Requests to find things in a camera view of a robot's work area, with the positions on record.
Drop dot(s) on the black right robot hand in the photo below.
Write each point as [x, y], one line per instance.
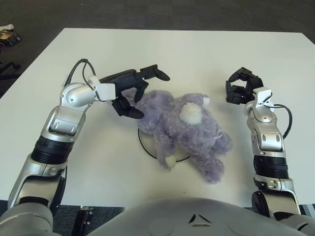
[254, 82]

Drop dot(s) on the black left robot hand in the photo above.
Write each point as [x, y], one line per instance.
[123, 81]

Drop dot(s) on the purple plush bunny doll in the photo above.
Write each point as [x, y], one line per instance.
[187, 137]

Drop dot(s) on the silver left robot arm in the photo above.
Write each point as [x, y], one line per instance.
[66, 120]

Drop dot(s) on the white plate with black rim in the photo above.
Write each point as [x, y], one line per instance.
[147, 145]

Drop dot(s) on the black chair base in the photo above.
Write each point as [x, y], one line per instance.
[9, 67]

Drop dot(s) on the dark box on floor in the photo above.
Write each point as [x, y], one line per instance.
[10, 37]

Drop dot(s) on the grey table leg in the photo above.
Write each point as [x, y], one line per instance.
[308, 209]

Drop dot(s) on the grey robot torso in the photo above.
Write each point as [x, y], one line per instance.
[177, 216]

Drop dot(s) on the black metal bracket with screws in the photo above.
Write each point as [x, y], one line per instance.
[83, 221]

